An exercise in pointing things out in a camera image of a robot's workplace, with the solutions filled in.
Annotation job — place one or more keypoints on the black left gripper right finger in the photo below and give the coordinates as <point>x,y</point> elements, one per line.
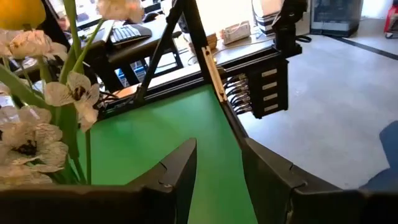
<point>267,180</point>

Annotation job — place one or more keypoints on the light wooden slat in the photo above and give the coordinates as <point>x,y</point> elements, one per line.
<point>214,74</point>

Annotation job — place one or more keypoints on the dark glass-front cabinet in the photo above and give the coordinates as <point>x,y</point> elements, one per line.
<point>335,15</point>

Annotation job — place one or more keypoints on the black white striped box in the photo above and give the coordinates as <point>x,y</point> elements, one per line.
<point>264,18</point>

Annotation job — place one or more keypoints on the red object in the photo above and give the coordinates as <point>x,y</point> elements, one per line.
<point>391,18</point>

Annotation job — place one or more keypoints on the white artificial flower bunch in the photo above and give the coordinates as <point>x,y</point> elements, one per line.
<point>34,137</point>
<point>73,91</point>

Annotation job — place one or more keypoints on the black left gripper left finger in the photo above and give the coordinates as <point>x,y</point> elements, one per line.
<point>177,174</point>

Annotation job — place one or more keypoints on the black office desk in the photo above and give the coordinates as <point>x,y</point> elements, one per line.
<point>133,49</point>

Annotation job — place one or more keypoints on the black clamp mount block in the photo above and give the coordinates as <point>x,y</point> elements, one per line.
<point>287,28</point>

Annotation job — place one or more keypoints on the black computer keyboard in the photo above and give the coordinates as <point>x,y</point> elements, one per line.
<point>127,32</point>

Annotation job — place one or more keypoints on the black metal table frame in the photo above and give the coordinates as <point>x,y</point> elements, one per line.
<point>192,31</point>

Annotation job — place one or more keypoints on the green table mat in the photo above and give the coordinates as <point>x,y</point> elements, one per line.
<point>155,124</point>

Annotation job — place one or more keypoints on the beige electronic device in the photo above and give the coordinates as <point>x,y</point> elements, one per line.
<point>236,32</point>

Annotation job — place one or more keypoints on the black port box white labels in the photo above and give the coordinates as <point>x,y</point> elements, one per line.
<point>269,90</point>

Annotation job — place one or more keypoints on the yellow artificial tulip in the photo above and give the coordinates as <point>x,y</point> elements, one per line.
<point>18,12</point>

